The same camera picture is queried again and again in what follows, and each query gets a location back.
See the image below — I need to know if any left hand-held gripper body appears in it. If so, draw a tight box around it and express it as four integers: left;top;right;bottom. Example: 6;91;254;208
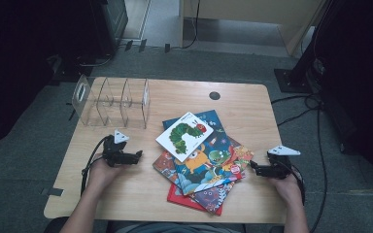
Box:
103;129;136;168

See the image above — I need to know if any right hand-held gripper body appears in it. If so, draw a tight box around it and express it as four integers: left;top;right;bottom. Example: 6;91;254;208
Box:
261;145;301;180

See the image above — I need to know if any blue monster picture book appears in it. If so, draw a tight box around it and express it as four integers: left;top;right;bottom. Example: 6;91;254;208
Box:
162;110;244;196

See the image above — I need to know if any white caterpillar picture book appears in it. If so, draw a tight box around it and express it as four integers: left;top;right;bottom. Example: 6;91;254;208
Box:
155;112;215;163

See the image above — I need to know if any clear acrylic book rack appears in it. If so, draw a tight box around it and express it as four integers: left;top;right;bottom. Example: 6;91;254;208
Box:
71;75;152;130

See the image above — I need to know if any red picture book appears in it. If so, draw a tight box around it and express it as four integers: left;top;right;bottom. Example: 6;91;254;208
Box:
167;183;223;216

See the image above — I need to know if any person's left hand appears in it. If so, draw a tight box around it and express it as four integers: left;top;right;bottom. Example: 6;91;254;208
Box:
86;157;125;192

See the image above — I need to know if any person's right hand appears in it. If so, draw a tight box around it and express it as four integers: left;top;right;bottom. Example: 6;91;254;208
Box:
268;173;304;203

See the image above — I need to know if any colourful monster picture book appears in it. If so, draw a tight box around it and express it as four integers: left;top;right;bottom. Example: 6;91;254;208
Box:
153;137;255;215

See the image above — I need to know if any black floor tape strip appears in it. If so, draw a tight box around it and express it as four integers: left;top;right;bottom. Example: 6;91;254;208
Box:
40;186;64;197

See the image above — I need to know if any person's lap clothing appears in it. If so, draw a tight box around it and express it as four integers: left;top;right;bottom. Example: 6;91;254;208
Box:
45;216;245;233

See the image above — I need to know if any black metal stand base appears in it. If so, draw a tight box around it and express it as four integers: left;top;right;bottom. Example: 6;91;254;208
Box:
274;68;316;95

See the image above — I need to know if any dark cabinet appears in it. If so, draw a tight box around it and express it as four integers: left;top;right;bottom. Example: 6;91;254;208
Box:
90;0;129;56

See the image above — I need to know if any right hand-held gripper cable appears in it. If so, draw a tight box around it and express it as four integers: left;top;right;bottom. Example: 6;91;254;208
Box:
285;163;306;207

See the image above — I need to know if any hand-held gripper cable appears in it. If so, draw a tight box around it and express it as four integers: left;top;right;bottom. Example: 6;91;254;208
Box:
285;163;306;207
81;135;112;197

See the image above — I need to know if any left hand-held gripper cable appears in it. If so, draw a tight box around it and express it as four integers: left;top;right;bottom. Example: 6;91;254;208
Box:
81;135;112;197

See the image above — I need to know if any black floor cable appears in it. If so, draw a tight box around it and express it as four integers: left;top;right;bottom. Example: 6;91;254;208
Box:
270;92;328;233

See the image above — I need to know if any hanging black cable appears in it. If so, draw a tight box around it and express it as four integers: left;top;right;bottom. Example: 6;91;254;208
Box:
182;0;202;50

